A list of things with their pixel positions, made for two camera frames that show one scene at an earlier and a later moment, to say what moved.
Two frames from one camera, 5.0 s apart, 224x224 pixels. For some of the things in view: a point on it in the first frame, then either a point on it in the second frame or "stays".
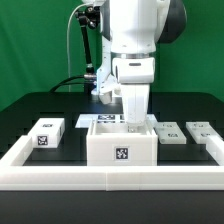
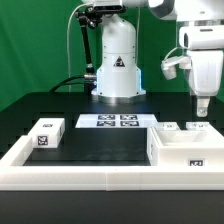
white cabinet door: [201, 130] stays
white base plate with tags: [86, 120] stays
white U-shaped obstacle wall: [16, 176] stays
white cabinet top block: [47, 133] stays
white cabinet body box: [112, 144] -> [184, 148]
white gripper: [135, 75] -> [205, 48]
